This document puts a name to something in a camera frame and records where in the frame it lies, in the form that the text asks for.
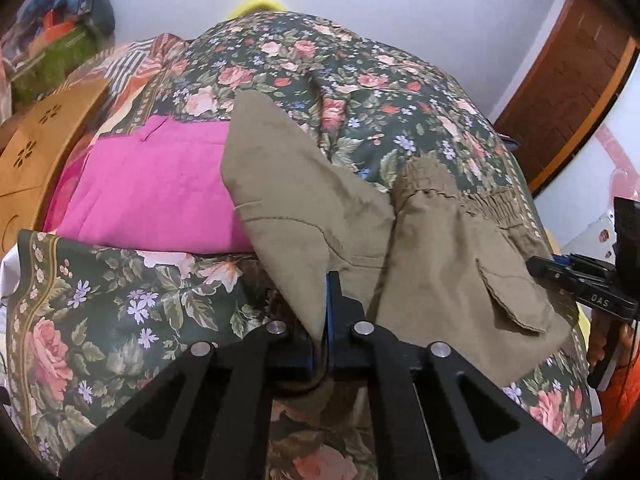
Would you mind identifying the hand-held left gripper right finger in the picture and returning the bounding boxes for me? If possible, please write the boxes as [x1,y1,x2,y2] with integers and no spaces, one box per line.
[325,271,587,480]

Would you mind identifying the brown wooden door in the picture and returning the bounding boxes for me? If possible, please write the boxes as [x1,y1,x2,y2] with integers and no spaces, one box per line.
[492,0,640,193]

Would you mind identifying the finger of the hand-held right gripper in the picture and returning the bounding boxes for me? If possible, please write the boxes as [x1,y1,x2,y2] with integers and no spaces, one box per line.
[527,254,617,293]

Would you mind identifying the pink cloth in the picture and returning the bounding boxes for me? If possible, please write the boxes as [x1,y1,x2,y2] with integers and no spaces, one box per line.
[42,114,257,253]

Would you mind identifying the bamboo lap desk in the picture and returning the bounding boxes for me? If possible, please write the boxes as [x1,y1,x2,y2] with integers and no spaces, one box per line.
[0,77,113,256]

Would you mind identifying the person's right hand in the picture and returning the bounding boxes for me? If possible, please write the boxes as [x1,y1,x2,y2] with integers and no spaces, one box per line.
[586,319,640,373]

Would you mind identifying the yellow foam tube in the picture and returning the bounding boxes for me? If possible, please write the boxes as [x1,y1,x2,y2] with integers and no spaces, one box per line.
[227,0,288,20]

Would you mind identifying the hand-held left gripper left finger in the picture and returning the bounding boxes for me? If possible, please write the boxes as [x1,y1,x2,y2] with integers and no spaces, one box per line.
[59,317,328,480]

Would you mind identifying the khaki pants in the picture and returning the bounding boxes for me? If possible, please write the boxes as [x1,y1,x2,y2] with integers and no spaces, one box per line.
[220,90,573,480]

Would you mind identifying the dark floral blanket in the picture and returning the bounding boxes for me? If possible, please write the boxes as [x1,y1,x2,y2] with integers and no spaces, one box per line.
[7,10,596,480]

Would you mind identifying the pile of clothes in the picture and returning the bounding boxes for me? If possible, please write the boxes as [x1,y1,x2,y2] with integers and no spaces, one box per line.
[0,0,117,68]

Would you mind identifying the white printed sheet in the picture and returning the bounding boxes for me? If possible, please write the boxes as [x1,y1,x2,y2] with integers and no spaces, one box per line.
[0,247,23,386]

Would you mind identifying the orange cloth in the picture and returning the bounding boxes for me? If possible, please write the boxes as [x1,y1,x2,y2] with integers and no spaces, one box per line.
[597,360,640,448]

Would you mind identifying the striped orange bedsheet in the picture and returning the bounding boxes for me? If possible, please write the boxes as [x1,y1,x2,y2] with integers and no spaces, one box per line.
[65,34,191,138]

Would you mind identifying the green fabric bag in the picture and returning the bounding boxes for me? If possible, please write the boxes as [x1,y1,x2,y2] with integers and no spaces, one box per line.
[10,27,103,106]

